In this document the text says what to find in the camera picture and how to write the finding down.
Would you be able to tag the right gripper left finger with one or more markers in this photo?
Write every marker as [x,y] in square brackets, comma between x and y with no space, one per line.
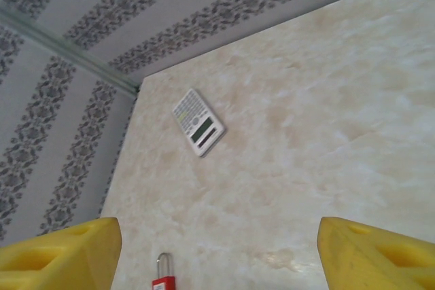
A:
[61,263]

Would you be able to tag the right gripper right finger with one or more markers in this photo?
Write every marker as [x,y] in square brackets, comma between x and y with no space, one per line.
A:
[374,263]

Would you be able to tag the red safety padlock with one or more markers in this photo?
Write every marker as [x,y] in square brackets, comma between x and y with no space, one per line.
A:
[163,285]

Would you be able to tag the white scientific calculator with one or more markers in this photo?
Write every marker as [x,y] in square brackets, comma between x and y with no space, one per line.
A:
[200,123]

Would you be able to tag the aluminium frame post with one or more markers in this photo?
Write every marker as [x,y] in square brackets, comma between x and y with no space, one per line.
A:
[68,47]

